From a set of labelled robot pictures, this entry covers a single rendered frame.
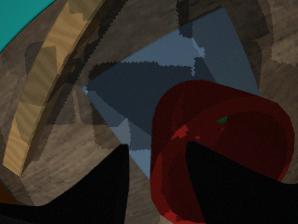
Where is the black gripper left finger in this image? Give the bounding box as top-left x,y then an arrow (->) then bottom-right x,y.
0,144 -> 130,224

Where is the tan wooden flat bar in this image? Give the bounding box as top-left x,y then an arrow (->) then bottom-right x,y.
3,0 -> 114,176

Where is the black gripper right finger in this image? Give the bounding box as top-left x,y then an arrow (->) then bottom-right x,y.
185,141 -> 298,224

